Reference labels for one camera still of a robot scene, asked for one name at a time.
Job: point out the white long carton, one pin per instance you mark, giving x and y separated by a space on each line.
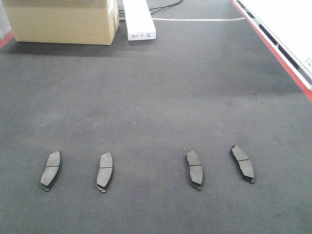
139 23

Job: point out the cardboard box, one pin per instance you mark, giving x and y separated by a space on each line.
92 22

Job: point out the white machine side panel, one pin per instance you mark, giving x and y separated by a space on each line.
290 23

